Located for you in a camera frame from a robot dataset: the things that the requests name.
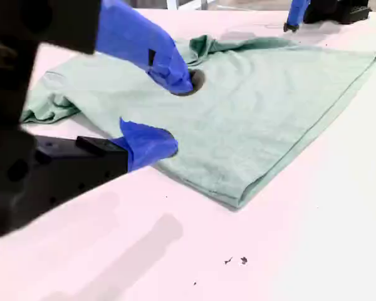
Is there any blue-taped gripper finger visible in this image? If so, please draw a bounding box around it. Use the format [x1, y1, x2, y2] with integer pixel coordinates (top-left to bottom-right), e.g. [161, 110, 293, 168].
[76, 117, 179, 173]
[39, 0, 194, 96]
[283, 0, 311, 33]

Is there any pale green T-shirt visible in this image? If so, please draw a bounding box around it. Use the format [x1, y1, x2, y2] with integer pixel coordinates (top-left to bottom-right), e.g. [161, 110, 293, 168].
[20, 34, 376, 211]

